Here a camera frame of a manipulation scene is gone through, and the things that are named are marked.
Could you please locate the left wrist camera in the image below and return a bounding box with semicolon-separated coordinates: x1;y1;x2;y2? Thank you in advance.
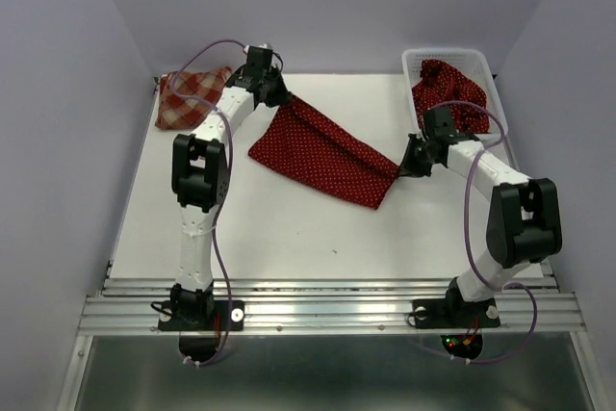
243;43;273;55

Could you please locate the aluminium mounting rail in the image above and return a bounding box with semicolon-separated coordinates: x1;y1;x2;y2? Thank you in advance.
78;277;586;336

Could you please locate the red polka dot skirt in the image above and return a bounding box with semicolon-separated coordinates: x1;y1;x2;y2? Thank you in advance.
248;96;398;210
412;59;490;134

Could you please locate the red plaid skirt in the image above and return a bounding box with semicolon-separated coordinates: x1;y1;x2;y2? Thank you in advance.
154;66;232;131

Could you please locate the white plastic basket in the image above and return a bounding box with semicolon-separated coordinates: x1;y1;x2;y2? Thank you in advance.
401;48;507;144

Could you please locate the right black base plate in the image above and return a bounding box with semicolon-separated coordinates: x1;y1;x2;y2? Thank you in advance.
407;298;501;330

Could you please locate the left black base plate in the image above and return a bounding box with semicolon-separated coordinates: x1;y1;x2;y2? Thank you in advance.
150;299;244;333

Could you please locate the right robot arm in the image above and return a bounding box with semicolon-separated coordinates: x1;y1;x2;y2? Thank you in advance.
399;102;562;329

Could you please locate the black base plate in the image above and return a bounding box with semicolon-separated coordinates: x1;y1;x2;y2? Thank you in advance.
150;299;244;333
407;298;501;330

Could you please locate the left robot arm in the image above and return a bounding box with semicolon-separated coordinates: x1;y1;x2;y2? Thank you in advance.
159;44;291;331

